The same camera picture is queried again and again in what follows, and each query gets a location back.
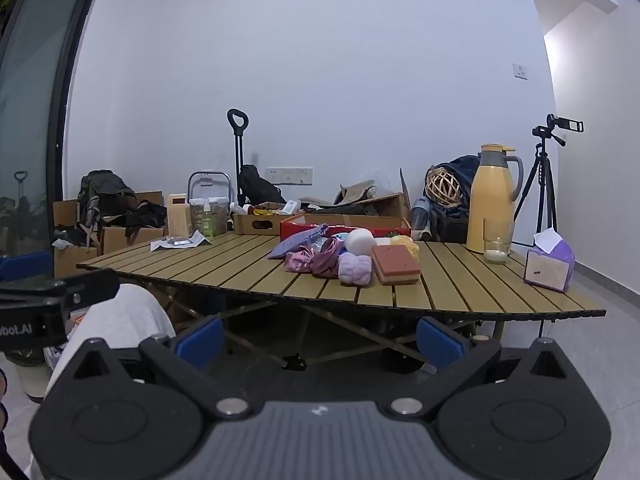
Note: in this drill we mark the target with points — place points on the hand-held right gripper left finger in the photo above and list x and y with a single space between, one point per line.
200 342

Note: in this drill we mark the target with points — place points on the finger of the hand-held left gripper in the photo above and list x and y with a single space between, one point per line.
75 295

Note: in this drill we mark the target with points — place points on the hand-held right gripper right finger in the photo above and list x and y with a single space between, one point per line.
440 342

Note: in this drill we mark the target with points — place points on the orange and pink sponge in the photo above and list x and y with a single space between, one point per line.
395 262

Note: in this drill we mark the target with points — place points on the yellow plush toy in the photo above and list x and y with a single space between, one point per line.
407 245

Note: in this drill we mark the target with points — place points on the lilac fluffy towel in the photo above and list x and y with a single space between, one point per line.
355 270

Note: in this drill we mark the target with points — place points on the white plush toy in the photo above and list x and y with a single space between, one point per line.
361 242

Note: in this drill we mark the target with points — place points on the purple cloth pouch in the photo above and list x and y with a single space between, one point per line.
292 245

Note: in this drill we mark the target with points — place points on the blue plush toy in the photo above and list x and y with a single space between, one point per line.
342 236

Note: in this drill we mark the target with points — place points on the red cardboard box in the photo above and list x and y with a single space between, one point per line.
295 225

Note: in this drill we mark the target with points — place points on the person's grey trouser leg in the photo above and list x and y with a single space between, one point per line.
115 320

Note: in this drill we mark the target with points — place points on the white paper leaflet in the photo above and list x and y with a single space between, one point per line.
195 240

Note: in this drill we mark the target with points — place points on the silver foil pack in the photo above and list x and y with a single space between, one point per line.
178 241

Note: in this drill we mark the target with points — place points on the clear drinking glass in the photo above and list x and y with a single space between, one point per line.
496 255

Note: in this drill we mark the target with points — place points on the dark grey backpack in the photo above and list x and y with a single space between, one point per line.
102 192

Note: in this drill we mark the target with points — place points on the black clothes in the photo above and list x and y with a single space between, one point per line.
145 215

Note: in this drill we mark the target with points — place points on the green spray bottle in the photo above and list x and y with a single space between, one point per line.
207 225

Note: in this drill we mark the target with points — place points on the beige carton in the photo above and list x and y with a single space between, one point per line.
179 220

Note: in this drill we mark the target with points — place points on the small brown cardboard tray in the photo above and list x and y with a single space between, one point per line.
250 227

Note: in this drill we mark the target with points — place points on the clear food storage container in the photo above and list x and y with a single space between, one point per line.
218 217

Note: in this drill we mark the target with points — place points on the purple tissue pack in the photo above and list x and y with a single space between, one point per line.
547 270

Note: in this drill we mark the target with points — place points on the red and white bottle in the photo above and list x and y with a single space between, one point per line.
236 207

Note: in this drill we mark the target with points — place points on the yellow packet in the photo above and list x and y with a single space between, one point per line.
262 212

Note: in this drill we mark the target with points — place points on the large brown cardboard box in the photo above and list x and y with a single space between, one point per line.
390 205

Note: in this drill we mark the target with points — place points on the clear plastic bag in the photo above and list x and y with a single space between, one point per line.
314 247

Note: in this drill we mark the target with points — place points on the yellow thermos jug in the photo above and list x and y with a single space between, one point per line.
490 200

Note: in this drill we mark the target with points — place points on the wicker ball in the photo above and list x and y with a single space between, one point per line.
442 187

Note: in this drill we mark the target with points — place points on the white small box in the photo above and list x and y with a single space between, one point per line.
291 206

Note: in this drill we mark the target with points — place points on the black trolley bag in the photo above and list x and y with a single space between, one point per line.
257 187

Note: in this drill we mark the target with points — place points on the dark cloth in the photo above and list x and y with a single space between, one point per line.
340 208

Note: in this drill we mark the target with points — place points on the beige cloth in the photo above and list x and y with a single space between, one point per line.
357 192

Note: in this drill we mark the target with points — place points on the black framed glass door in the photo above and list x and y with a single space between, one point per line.
35 110

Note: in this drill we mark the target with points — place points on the black tripod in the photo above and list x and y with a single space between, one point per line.
542 170

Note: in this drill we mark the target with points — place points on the white wall socket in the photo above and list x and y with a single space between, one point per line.
291 175
274 175
306 175

